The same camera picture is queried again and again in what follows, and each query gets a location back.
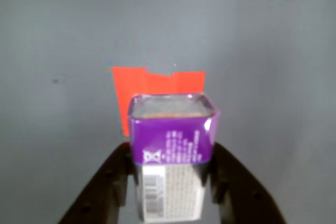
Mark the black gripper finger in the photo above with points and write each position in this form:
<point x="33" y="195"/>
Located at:
<point x="102" y="190"/>
<point x="244" y="192"/>

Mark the purple silver 9V battery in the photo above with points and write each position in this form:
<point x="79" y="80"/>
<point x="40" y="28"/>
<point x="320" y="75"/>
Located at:
<point x="170" y="140"/>

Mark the small red tape patch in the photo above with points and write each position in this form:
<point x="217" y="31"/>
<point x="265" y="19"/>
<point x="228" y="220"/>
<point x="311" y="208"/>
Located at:
<point x="147" y="82"/>

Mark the grey table mat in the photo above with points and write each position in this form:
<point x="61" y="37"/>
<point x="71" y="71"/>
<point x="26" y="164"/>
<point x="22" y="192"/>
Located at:
<point x="262" y="51"/>

